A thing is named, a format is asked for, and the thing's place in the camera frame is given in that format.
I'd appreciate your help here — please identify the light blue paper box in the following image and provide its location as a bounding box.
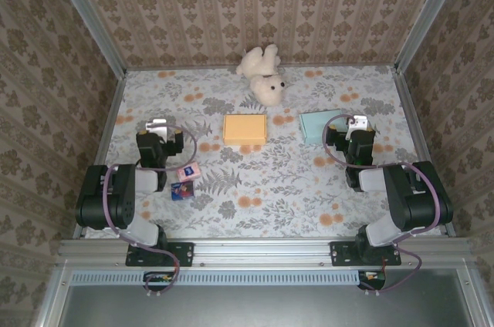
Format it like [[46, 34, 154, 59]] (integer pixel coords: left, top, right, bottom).
[[299, 109, 348, 146]]

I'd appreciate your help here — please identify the yellow paper box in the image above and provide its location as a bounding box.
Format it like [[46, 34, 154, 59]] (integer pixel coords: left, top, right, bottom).
[[222, 113, 268, 147]]

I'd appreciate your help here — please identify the small pink carton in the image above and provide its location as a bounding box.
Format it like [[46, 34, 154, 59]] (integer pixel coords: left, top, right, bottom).
[[176, 163, 201, 181]]

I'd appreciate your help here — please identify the small dark blue carton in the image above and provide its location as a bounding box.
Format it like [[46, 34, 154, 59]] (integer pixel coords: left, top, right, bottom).
[[171, 181, 196, 201]]

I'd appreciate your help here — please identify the floral table cover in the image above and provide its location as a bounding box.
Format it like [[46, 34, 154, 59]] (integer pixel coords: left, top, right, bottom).
[[83, 66, 445, 239]]

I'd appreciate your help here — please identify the white plush bear toy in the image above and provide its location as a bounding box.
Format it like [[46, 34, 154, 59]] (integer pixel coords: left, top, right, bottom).
[[235, 43, 289, 107]]

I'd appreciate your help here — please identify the black controller board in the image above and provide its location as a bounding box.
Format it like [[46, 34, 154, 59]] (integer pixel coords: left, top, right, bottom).
[[357, 269, 387, 291], [143, 271, 175, 292]]

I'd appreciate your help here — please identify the grey metal panel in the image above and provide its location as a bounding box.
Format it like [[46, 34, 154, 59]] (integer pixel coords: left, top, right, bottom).
[[57, 268, 482, 327]]

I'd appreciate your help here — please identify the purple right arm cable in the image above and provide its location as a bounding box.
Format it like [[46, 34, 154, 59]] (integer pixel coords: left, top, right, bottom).
[[322, 113, 443, 297]]

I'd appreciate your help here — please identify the aluminium side rail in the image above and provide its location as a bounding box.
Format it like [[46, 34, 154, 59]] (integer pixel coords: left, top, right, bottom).
[[394, 70, 457, 238], [73, 70, 128, 239]]

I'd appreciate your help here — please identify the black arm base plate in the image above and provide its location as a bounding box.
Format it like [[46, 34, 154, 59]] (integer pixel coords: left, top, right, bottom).
[[330, 241, 401, 267], [125, 241, 194, 267]]

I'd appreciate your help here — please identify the aluminium frame post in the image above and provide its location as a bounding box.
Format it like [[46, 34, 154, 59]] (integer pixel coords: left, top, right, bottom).
[[42, 0, 128, 77], [394, 0, 472, 76]]

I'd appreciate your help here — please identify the aluminium mounting rail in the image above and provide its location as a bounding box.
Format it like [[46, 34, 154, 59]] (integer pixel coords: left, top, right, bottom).
[[57, 237, 472, 271]]

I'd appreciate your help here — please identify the grey slotted cable duct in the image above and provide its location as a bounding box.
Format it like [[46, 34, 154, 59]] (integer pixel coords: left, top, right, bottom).
[[71, 269, 358, 286]]

